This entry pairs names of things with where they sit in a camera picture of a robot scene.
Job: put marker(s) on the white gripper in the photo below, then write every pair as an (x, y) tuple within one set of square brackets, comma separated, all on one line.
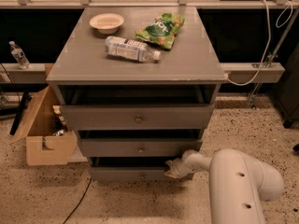
[(179, 168)]

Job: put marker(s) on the grey bottom drawer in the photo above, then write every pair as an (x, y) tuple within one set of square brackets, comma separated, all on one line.
[(128, 174)]

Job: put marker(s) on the grey drawer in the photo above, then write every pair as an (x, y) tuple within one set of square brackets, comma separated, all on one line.
[(96, 147), (136, 117), (128, 174)]

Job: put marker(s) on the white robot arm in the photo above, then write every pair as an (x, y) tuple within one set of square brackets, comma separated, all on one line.
[(238, 183)]

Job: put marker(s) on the grey middle drawer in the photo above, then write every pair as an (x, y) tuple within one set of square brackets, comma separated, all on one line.
[(96, 147)]

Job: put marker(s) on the grey drawer cabinet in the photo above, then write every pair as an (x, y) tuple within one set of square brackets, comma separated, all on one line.
[(187, 74)]

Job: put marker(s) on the grey top drawer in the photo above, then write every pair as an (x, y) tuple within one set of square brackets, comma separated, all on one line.
[(136, 117)]

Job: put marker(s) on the open cardboard box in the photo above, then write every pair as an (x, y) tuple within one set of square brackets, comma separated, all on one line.
[(37, 129)]

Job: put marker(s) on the metal stand pole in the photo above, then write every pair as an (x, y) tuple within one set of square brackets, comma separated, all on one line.
[(267, 60)]

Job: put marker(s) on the clear plastic bottle lying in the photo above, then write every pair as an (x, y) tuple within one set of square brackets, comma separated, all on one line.
[(131, 49)]

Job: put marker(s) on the green snack bag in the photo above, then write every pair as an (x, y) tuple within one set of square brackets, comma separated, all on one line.
[(163, 30)]

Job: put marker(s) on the dark cabinet at right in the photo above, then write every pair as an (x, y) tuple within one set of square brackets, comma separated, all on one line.
[(287, 92)]

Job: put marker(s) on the white paper bowl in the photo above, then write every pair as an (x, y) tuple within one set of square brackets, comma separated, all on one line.
[(107, 23)]

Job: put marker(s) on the black table leg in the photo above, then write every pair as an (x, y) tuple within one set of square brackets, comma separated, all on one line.
[(23, 104)]

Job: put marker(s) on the upright water bottle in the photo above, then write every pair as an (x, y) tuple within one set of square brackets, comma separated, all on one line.
[(19, 55)]

